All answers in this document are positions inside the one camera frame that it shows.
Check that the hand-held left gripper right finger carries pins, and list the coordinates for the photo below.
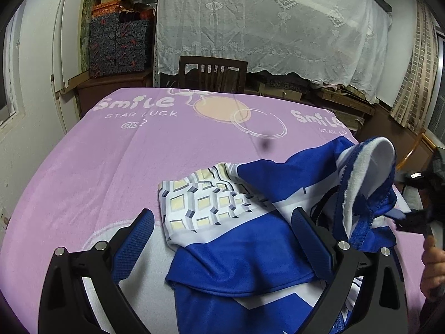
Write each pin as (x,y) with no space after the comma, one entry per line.
(309,245)

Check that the white wall socket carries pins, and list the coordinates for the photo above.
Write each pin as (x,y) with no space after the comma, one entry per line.
(3,219)

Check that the dark wooden chair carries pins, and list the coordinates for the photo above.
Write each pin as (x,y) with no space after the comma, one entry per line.
(212,62)

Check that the light wooden armchair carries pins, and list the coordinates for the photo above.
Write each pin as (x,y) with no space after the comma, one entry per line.
(413,153)

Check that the beige patterned curtain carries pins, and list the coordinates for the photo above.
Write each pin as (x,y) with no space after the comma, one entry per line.
(417,69)

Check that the white framed window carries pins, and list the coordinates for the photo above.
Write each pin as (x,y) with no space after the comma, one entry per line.
(8,76)

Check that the pile of cardboard boxes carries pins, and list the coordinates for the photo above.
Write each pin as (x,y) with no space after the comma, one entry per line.
(333,94)

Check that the person's right hand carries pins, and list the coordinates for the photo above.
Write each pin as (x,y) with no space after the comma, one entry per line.
(433,271)

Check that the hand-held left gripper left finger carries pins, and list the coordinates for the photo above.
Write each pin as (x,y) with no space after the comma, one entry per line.
(135,247)

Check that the blue white patterned jacket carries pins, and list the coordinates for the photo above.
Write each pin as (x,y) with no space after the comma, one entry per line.
(243,247)

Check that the white lace cloth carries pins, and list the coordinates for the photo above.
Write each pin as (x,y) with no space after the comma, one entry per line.
(264,24)

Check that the stack of orange boxes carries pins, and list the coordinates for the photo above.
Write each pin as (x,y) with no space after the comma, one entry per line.
(111,7)

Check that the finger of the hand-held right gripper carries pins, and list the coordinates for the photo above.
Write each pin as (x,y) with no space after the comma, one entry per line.
(415,220)

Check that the window with grey screen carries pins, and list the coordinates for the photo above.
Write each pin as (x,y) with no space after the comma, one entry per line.
(438,87)

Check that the stack of dark patterned boxes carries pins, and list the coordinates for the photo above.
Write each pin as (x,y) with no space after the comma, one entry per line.
(118,48)

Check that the brown wooden cabinet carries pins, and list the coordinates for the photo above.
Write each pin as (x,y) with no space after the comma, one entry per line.
(104,90)

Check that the white board panels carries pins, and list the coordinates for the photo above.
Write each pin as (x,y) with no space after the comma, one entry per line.
(66,41)

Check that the pink printed blanket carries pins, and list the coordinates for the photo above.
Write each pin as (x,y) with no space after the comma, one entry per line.
(121,167)

